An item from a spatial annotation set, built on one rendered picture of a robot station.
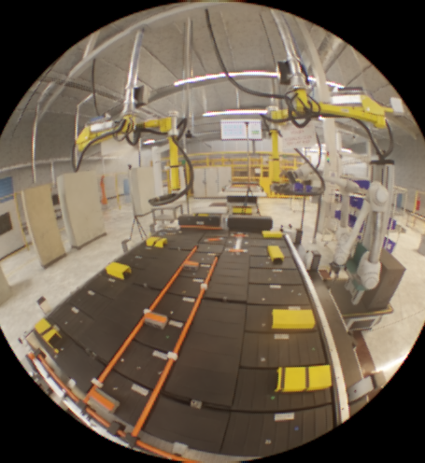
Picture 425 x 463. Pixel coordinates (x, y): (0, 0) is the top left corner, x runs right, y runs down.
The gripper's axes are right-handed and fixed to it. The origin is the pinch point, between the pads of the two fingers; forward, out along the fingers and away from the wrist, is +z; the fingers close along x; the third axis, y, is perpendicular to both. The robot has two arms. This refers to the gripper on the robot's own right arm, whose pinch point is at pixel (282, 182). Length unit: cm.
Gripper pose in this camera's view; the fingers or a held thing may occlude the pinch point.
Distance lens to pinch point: 164.0
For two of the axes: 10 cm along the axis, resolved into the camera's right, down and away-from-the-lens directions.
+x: 5.3, 8.1, 2.4
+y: -1.1, 3.4, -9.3
